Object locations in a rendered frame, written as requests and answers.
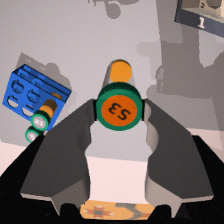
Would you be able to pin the blue tube rack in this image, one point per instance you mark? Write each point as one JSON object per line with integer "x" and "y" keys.
{"x": 14, "y": 85}

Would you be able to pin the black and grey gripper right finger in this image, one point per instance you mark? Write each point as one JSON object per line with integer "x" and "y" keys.
{"x": 183, "y": 171}

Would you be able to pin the grey bench mat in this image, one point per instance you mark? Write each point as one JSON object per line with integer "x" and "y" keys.
{"x": 178, "y": 67}

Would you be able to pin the sample tube with green cap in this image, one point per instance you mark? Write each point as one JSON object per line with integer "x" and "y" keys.
{"x": 119, "y": 103}

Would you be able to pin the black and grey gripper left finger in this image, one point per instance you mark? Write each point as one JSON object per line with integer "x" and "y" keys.
{"x": 51, "y": 171}

